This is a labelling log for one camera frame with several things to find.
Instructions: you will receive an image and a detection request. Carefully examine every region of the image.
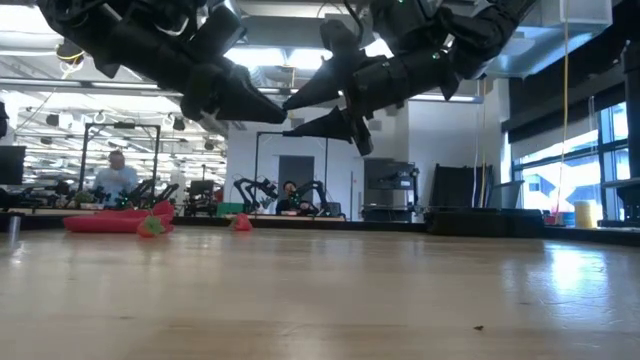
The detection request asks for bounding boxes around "person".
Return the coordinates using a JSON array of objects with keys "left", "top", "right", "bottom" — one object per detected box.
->
[
  {"left": 274, "top": 179, "right": 306, "bottom": 216},
  {"left": 92, "top": 149, "right": 140, "bottom": 204}
]

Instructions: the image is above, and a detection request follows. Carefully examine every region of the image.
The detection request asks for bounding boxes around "black monitor screen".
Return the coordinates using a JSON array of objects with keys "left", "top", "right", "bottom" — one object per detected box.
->
[{"left": 0, "top": 144, "right": 27, "bottom": 186}]

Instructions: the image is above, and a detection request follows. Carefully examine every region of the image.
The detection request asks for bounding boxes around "black metal station frame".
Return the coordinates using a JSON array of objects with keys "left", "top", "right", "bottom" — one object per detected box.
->
[
  {"left": 253, "top": 129, "right": 330, "bottom": 219},
  {"left": 78, "top": 122, "right": 162, "bottom": 209}
]

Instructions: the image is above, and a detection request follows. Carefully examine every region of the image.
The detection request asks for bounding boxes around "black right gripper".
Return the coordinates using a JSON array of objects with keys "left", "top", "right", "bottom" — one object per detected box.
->
[{"left": 282, "top": 47, "right": 459, "bottom": 157}]

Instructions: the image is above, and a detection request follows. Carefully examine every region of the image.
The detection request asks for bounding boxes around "yellow hanging cord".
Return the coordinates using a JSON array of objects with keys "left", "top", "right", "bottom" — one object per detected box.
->
[{"left": 553, "top": 0, "right": 571, "bottom": 224}]

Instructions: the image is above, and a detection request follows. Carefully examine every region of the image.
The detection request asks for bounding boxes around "red container lid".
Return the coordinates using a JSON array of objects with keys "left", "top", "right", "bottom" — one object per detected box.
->
[{"left": 63, "top": 199, "right": 176, "bottom": 235}]

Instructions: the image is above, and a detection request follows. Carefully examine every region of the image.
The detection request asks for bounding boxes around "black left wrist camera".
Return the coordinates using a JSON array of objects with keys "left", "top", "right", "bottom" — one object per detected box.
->
[{"left": 187, "top": 3, "right": 248, "bottom": 62}]

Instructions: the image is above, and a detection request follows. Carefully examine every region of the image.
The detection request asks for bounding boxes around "green box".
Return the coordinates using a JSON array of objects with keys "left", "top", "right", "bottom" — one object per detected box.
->
[{"left": 216, "top": 201, "right": 246, "bottom": 217}]

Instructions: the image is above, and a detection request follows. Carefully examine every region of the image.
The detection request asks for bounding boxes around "black chair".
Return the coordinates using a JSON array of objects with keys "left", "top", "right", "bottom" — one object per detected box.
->
[{"left": 183, "top": 178, "right": 217, "bottom": 217}]

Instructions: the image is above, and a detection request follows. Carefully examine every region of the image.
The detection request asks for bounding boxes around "black metal pole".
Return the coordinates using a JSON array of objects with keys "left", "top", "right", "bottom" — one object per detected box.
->
[{"left": 621, "top": 39, "right": 640, "bottom": 224}]

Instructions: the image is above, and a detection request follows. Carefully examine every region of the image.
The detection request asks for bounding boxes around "dark grey door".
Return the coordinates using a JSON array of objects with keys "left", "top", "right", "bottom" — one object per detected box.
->
[{"left": 277, "top": 154, "right": 316, "bottom": 199}]

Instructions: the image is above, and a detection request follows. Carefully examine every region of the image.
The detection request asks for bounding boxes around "black round ceiling fixture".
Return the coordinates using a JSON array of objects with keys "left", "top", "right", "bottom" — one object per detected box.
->
[{"left": 54, "top": 38, "right": 87, "bottom": 65}]

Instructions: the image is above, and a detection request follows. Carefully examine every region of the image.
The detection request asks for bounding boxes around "black equipment rack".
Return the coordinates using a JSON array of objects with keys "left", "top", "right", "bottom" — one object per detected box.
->
[{"left": 363, "top": 158, "right": 421, "bottom": 221}]

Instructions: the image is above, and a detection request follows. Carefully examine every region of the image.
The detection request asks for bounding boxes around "black upright board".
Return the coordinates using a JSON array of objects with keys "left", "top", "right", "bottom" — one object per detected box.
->
[{"left": 430, "top": 163, "right": 495, "bottom": 209}]

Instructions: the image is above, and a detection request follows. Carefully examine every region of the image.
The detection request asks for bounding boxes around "long ceiling light strip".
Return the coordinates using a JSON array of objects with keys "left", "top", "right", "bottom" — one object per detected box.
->
[{"left": 257, "top": 85, "right": 485, "bottom": 105}]

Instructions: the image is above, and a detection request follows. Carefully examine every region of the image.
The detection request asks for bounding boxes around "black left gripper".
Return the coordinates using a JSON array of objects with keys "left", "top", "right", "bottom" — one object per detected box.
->
[{"left": 180, "top": 62, "right": 289, "bottom": 125}]

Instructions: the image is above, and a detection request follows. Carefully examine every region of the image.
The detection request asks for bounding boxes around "small red plastic strawberry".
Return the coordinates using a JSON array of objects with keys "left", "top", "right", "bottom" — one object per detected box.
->
[
  {"left": 137, "top": 214, "right": 166, "bottom": 239},
  {"left": 230, "top": 212, "right": 254, "bottom": 233}
]

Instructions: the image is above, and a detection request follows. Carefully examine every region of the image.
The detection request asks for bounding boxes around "black divided tupperware container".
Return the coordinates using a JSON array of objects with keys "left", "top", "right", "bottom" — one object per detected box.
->
[{"left": 423, "top": 206, "right": 546, "bottom": 239}]

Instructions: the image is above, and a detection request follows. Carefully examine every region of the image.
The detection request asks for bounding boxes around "yellow cylindrical container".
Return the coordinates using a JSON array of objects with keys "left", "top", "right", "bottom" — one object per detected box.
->
[{"left": 573, "top": 198, "right": 599, "bottom": 230}]

